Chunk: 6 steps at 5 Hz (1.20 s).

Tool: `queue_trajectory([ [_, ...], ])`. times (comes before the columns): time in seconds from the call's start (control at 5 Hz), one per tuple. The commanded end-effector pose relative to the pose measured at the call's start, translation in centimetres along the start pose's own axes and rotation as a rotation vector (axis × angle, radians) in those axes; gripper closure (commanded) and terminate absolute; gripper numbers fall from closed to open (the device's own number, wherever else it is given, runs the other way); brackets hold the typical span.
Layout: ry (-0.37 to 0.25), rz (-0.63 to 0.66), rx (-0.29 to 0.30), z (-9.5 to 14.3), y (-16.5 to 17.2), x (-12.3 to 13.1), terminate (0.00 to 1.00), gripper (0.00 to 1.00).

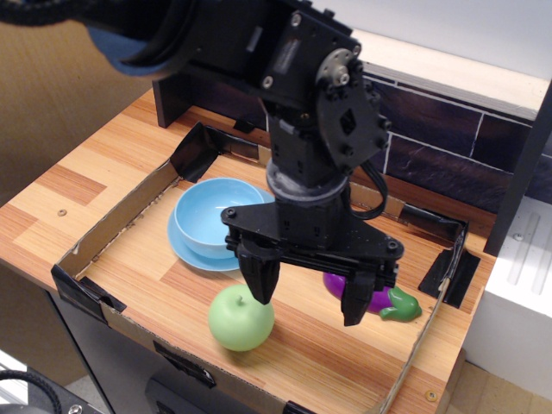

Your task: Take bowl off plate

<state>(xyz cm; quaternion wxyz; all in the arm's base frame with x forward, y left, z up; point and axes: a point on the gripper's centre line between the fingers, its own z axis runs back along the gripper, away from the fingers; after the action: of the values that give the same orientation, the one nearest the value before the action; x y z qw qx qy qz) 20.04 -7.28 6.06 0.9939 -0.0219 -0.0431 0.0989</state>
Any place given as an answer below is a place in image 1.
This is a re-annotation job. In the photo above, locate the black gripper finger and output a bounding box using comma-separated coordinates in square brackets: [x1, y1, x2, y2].
[341, 271, 376, 326]
[237, 243, 280, 304]

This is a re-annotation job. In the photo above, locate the black braided cable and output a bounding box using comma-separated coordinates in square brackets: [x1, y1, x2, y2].
[0, 369, 61, 414]

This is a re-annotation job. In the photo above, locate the light blue bowl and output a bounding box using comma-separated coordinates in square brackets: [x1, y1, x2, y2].
[167, 178, 264, 260]

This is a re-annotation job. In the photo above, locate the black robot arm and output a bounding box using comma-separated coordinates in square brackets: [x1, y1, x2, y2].
[1, 1, 404, 326]

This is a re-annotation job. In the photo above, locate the purple toy eggplant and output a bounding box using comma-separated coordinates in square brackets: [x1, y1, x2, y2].
[323, 273, 423, 323]

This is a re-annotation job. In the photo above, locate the cardboard fence with black tape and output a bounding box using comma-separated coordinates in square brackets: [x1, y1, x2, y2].
[52, 124, 474, 413]

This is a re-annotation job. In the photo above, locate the white ribbed side unit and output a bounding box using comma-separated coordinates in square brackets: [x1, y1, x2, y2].
[463, 198, 551, 399]

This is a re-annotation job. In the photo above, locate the green toy apple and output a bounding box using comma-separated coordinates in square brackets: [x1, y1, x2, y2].
[208, 285, 275, 352]

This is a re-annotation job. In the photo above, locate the light blue plate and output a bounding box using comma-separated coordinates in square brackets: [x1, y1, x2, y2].
[167, 183, 274, 272]

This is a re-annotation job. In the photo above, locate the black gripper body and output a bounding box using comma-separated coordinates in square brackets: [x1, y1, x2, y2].
[221, 168, 404, 287]

